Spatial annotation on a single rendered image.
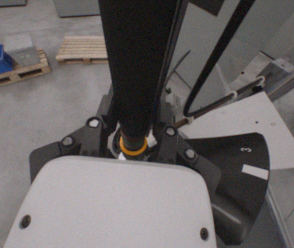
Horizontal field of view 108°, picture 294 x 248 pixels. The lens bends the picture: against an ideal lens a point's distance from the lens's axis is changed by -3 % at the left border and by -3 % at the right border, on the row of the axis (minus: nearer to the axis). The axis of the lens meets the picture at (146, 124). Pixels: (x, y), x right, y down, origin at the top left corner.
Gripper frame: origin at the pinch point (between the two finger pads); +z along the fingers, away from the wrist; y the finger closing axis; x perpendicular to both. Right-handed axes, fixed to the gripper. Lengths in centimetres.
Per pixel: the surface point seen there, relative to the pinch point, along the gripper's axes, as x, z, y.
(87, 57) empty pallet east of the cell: -138, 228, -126
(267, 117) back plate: -16.4, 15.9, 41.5
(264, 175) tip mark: -7.7, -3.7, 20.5
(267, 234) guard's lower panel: -59, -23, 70
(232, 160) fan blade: -10.7, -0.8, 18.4
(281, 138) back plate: -16.0, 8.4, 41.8
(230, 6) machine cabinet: -20, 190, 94
